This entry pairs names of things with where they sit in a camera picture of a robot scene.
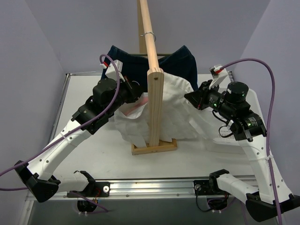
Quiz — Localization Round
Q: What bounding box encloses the pink hanger with metal hook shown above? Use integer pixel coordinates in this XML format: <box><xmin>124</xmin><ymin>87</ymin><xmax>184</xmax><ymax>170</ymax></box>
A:
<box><xmin>122</xmin><ymin>92</ymin><xmax>148</xmax><ymax>116</ymax></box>

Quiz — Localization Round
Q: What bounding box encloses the white pleated skirt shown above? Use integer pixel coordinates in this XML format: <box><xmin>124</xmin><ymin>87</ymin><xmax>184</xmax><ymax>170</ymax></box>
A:
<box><xmin>114</xmin><ymin>73</ymin><xmax>222</xmax><ymax>148</ymax></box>

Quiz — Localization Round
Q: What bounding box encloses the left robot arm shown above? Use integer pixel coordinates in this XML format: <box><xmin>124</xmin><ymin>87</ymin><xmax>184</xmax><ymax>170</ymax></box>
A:
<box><xmin>15</xmin><ymin>78</ymin><xmax>143</xmax><ymax>203</ymax></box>

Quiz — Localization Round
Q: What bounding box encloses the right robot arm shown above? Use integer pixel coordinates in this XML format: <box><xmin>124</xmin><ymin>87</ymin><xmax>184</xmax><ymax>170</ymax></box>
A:
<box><xmin>184</xmin><ymin>80</ymin><xmax>300</xmax><ymax>222</ymax></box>

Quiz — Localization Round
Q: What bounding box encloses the dark hanger with metal hook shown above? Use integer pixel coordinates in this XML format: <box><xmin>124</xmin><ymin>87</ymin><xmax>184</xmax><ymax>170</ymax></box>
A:
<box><xmin>134</xmin><ymin>31</ymin><xmax>171</xmax><ymax>57</ymax></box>

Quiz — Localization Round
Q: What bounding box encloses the dark blue denim garment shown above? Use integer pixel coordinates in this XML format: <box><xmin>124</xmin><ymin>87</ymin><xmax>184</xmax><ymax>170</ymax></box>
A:
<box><xmin>107</xmin><ymin>45</ymin><xmax>198</xmax><ymax>92</ymax></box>

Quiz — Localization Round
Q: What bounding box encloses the wooden clothes rack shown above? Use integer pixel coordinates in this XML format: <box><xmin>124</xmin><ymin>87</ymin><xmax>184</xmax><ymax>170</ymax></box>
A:
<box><xmin>132</xmin><ymin>0</ymin><xmax>177</xmax><ymax>155</ymax></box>

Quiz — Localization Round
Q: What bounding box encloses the white plastic basket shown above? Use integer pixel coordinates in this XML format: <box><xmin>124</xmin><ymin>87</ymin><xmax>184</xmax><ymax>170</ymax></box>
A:
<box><xmin>206</xmin><ymin>89</ymin><xmax>263</xmax><ymax>154</ymax></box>

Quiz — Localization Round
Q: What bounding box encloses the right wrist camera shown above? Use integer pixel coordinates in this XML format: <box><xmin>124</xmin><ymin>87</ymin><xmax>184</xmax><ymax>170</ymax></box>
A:
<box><xmin>209</xmin><ymin>65</ymin><xmax>229</xmax><ymax>90</ymax></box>

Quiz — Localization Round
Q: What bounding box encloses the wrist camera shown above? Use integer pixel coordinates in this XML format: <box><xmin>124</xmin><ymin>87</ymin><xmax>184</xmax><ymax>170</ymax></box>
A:
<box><xmin>105</xmin><ymin>60</ymin><xmax>125</xmax><ymax>81</ymax></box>
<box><xmin>209</xmin><ymin>65</ymin><xmax>229</xmax><ymax>90</ymax></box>

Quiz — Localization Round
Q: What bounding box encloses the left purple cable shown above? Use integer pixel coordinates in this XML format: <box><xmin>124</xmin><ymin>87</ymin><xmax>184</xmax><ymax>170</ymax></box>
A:
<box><xmin>0</xmin><ymin>54</ymin><xmax>121</xmax><ymax>214</ymax></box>

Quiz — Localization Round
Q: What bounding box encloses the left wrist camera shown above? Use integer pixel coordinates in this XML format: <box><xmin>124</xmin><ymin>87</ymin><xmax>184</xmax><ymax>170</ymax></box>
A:
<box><xmin>105</xmin><ymin>60</ymin><xmax>125</xmax><ymax>81</ymax></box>

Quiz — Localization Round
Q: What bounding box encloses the aluminium mounting rail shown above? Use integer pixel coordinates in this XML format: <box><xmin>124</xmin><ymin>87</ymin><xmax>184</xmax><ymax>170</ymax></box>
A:
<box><xmin>25</xmin><ymin>179</ymin><xmax>258</xmax><ymax>202</ymax></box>

